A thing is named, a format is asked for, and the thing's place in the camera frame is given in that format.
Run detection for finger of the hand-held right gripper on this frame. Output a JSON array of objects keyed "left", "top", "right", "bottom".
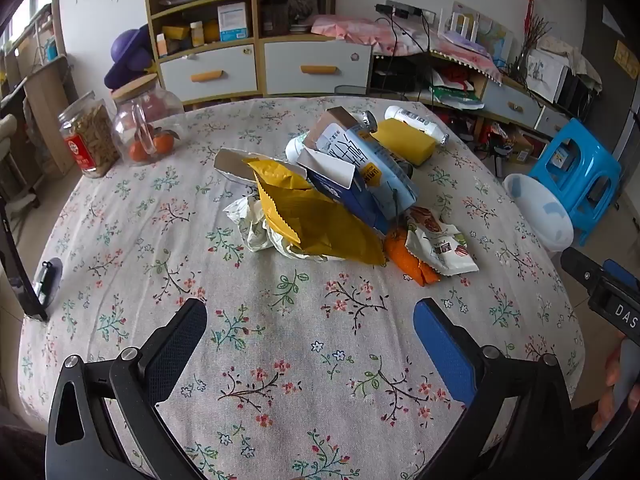
[{"left": 560, "top": 247, "right": 608, "bottom": 292}]

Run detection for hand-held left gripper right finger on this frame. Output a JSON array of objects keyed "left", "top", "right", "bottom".
[{"left": 413, "top": 298, "right": 601, "bottom": 480}]

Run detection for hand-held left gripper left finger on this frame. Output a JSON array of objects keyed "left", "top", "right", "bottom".
[{"left": 44, "top": 298, "right": 208, "bottom": 480}]

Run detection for white bucket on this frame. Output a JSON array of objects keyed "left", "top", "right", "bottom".
[{"left": 502, "top": 173, "right": 575, "bottom": 253}]

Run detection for yellow snack bag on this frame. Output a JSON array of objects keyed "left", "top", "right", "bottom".
[{"left": 243, "top": 157, "right": 388, "bottom": 267}]

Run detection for person's right hand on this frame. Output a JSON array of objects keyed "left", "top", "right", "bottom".
[{"left": 590, "top": 340, "right": 640, "bottom": 433}]

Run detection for blue plastic stool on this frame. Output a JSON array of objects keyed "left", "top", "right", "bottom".
[{"left": 527, "top": 118, "right": 623, "bottom": 247}]

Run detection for orange wrapper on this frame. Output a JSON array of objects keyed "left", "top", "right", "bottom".
[{"left": 384, "top": 227, "right": 441, "bottom": 287}]

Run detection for white nut snack packet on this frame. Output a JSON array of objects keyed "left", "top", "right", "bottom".
[{"left": 404, "top": 207, "right": 480, "bottom": 276}]

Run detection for crumpled white paper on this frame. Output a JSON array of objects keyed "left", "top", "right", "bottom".
[{"left": 223, "top": 195, "right": 326, "bottom": 263}]

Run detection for low curved cabinet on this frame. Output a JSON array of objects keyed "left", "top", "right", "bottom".
[{"left": 370, "top": 50, "right": 571, "bottom": 136}]

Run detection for blue white carton box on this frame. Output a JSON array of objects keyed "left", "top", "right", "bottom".
[{"left": 296, "top": 125, "right": 421, "bottom": 236}]

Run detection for white open cardboard box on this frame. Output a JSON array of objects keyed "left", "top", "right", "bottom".
[{"left": 214, "top": 149, "right": 281, "bottom": 186}]

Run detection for green white bag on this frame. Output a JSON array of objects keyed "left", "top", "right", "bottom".
[{"left": 430, "top": 82, "right": 486, "bottom": 111}]

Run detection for yellow sponge block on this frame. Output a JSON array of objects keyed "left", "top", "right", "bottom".
[{"left": 371, "top": 119, "right": 437, "bottom": 168}]

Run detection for white bottle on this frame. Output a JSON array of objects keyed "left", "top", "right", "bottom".
[{"left": 384, "top": 105, "right": 449, "bottom": 147}]

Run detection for dried twigs in vase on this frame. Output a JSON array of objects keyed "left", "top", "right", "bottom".
[{"left": 507, "top": 15, "right": 553, "bottom": 78}]

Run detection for plastic jar with red label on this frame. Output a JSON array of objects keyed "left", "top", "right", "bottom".
[{"left": 57, "top": 91, "right": 121, "bottom": 179}]

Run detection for white round lid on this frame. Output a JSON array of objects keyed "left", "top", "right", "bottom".
[{"left": 285, "top": 132, "right": 313, "bottom": 163}]

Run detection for glass jar with wooden lid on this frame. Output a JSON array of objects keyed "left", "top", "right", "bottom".
[{"left": 111, "top": 74, "right": 187, "bottom": 167}]

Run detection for brown cardboard box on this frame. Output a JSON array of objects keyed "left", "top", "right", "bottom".
[{"left": 305, "top": 106, "right": 361, "bottom": 151}]

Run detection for white file rack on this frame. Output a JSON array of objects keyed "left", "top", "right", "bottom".
[{"left": 442, "top": 2, "right": 483, "bottom": 43}]

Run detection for wooden shelf cabinet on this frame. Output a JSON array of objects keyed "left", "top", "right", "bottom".
[{"left": 142, "top": 0, "right": 373, "bottom": 106}]

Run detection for purple hat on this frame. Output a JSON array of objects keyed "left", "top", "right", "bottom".
[{"left": 104, "top": 24, "right": 160, "bottom": 92}]

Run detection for power strip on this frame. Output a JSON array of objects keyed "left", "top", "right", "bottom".
[{"left": 375, "top": 2, "right": 438, "bottom": 20}]

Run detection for pink cloth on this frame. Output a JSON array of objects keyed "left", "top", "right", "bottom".
[{"left": 311, "top": 14, "right": 503, "bottom": 83}]

